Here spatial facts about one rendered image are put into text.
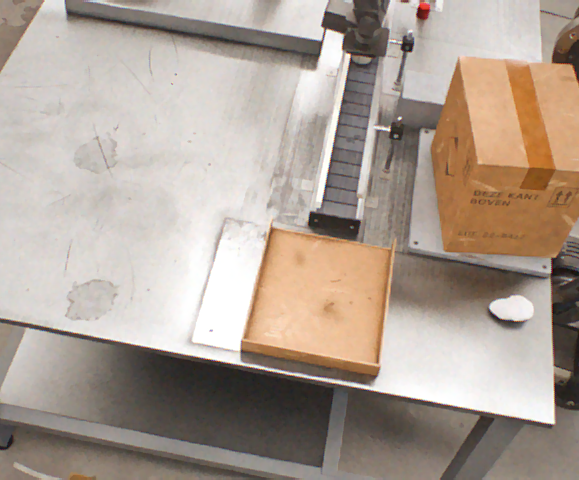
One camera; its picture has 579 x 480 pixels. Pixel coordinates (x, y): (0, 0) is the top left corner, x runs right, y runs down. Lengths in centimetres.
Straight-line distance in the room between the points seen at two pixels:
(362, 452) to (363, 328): 85
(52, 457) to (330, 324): 107
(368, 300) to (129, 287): 47
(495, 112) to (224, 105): 66
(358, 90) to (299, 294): 57
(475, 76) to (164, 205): 69
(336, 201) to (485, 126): 35
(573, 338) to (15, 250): 155
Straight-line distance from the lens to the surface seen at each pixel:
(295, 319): 152
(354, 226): 164
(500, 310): 160
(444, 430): 241
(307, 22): 207
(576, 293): 226
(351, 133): 179
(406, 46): 192
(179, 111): 188
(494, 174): 148
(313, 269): 159
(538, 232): 164
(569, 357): 236
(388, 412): 240
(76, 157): 180
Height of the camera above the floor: 213
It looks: 53 degrees down
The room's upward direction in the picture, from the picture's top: 8 degrees clockwise
